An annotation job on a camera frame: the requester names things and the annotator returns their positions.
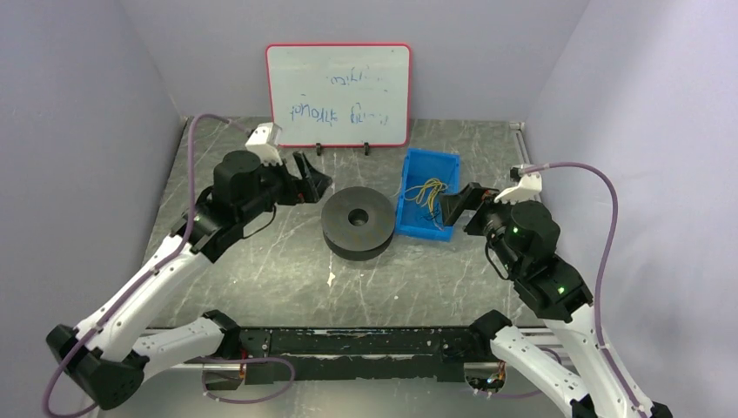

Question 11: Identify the yellow cable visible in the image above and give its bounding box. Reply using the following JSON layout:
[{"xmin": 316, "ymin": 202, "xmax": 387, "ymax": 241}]
[{"xmin": 403, "ymin": 178, "xmax": 453, "ymax": 232}]

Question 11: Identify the black cable spool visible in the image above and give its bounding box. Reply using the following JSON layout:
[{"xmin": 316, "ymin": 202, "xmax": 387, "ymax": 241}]
[{"xmin": 321, "ymin": 186, "xmax": 395, "ymax": 261}]

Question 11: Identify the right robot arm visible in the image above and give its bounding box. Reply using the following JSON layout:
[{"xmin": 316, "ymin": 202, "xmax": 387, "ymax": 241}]
[{"xmin": 439, "ymin": 183, "xmax": 672, "ymax": 417}]

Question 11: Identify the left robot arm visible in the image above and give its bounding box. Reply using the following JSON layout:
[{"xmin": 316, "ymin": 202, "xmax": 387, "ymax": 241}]
[{"xmin": 46, "ymin": 151, "xmax": 332, "ymax": 410}]

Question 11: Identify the blue plastic bin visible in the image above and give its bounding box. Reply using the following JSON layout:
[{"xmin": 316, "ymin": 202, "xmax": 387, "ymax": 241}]
[{"xmin": 395, "ymin": 148, "xmax": 460, "ymax": 242}]

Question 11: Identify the red framed whiteboard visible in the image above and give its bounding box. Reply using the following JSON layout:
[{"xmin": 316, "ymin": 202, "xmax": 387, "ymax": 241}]
[{"xmin": 265, "ymin": 43, "xmax": 413, "ymax": 148}]

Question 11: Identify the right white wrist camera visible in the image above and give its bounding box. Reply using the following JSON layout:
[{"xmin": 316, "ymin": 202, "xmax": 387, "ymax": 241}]
[{"xmin": 494, "ymin": 165, "xmax": 542, "ymax": 205}]

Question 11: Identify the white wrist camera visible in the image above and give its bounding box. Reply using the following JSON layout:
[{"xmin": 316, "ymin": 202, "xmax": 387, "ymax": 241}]
[
  {"xmin": 245, "ymin": 122, "xmax": 283, "ymax": 165},
  {"xmin": 494, "ymin": 165, "xmax": 542, "ymax": 205}
]

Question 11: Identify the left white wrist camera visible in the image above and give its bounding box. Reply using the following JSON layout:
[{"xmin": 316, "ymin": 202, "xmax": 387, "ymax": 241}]
[{"xmin": 245, "ymin": 122, "xmax": 283, "ymax": 165}]

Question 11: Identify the aluminium side rail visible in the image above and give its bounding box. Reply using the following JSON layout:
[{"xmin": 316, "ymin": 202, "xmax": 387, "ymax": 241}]
[{"xmin": 508, "ymin": 122, "xmax": 532, "ymax": 167}]

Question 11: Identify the black base frame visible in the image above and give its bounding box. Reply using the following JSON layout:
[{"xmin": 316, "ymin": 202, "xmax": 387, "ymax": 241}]
[{"xmin": 212, "ymin": 326, "xmax": 498, "ymax": 385}]

